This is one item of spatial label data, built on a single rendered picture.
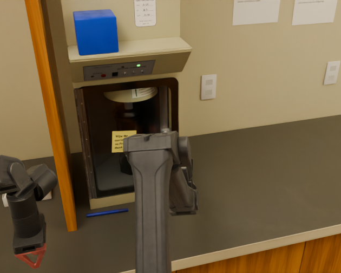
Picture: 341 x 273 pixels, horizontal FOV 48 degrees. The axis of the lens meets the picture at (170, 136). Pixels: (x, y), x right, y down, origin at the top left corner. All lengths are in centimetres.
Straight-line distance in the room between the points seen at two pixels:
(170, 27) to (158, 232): 70
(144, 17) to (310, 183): 87
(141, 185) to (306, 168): 112
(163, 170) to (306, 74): 144
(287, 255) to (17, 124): 114
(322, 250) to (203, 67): 86
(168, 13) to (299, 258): 92
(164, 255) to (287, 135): 135
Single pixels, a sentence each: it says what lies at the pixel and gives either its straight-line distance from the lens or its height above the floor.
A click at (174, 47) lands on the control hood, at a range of 104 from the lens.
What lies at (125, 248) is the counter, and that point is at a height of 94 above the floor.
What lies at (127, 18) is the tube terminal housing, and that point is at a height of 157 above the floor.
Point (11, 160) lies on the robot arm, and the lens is 86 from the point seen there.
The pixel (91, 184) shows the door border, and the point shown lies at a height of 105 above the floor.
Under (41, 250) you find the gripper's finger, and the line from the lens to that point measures 94.
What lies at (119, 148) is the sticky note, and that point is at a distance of 123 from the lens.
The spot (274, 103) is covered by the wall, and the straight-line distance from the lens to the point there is 191.
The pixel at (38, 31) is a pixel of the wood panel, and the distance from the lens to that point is 100.
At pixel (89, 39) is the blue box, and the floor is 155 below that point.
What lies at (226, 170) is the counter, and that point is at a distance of 154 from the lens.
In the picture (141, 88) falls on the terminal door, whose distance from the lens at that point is 115.
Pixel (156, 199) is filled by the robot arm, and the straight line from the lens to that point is 57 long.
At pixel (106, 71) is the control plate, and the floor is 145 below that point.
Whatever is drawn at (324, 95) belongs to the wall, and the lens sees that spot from 206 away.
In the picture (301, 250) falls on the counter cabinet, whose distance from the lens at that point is 142.
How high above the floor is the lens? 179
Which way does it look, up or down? 29 degrees down
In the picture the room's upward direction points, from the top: 1 degrees counter-clockwise
